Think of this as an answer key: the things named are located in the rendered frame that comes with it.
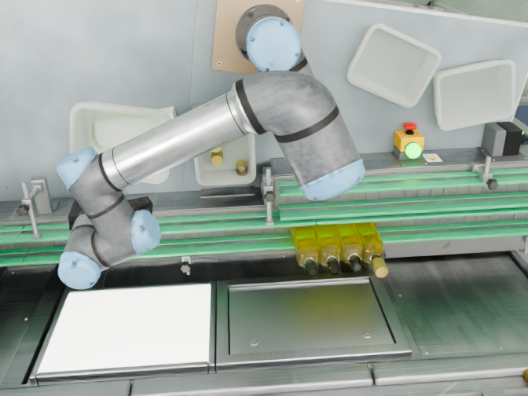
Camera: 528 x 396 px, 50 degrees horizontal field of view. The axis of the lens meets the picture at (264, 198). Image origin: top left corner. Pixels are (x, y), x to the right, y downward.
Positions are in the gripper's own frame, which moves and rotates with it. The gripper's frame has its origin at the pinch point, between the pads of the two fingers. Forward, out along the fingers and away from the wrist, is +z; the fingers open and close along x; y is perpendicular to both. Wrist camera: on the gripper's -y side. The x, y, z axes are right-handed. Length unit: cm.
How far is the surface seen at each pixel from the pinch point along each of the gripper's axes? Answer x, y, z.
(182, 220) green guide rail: 25.3, -14.1, 16.4
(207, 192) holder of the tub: 24.2, -20.4, 29.7
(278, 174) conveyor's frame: 11.0, -40.2, 22.2
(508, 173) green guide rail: 4, -105, 20
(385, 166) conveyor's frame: 7, -71, 24
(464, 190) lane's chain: 12, -95, 22
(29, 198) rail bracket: 17.8, 26.0, 11.9
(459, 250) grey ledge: 32, -99, 19
